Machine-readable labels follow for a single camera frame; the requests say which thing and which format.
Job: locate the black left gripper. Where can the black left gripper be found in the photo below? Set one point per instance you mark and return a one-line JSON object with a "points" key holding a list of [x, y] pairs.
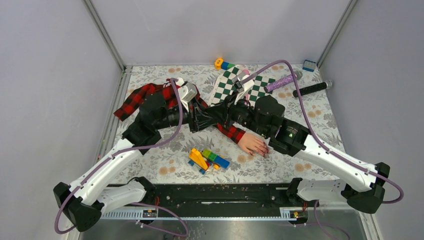
{"points": [[194, 114]]}

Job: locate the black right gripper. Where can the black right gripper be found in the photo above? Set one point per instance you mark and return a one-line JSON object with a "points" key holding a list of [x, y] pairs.
{"points": [[225, 113]]}

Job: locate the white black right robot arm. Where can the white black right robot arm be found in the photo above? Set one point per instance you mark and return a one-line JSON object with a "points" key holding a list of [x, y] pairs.
{"points": [[357, 184]]}

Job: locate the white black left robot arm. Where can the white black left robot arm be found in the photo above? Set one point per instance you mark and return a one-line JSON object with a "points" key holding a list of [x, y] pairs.
{"points": [[85, 200]]}

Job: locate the mannequin hand with red nails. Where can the mannequin hand with red nails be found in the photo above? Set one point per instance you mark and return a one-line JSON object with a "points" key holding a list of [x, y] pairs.
{"points": [[253, 145]]}

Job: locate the floral patterned table mat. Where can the floral patterned table mat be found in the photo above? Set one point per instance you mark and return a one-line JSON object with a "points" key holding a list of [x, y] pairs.
{"points": [[168, 164]]}

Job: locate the green white checkered board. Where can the green white checkered board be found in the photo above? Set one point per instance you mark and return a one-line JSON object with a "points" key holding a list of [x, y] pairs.
{"points": [[224, 86]]}

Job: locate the green blue toy bricks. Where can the green blue toy bricks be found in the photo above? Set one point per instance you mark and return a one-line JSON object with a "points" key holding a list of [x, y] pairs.
{"points": [[215, 160]]}

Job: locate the yellow toy block ramp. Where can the yellow toy block ramp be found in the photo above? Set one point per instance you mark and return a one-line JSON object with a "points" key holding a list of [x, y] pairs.
{"points": [[196, 159]]}

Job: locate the red black plaid shirt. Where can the red black plaid shirt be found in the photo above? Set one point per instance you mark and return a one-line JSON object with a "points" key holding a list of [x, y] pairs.
{"points": [[138, 97]]}

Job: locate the orange blue green block stack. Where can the orange blue green block stack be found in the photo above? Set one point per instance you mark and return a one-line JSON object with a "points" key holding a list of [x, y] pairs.
{"points": [[220, 64]]}

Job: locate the purple glitter toy microphone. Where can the purple glitter toy microphone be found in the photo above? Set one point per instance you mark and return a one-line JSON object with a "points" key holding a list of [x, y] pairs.
{"points": [[279, 83]]}

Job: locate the blue toy brick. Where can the blue toy brick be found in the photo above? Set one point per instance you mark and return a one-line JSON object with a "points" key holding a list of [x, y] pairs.
{"points": [[309, 65]]}

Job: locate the black toy microphone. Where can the black toy microphone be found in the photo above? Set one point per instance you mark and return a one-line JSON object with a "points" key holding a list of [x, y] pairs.
{"points": [[316, 88]]}

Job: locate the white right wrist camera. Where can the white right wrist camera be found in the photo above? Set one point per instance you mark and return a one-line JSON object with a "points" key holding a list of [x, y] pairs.
{"points": [[242, 87]]}

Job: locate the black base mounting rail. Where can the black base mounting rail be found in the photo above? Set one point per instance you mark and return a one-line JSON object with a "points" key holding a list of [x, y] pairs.
{"points": [[256, 195]]}

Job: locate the grey slotted cable duct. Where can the grey slotted cable duct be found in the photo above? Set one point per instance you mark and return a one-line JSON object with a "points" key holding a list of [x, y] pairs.
{"points": [[209, 213]]}

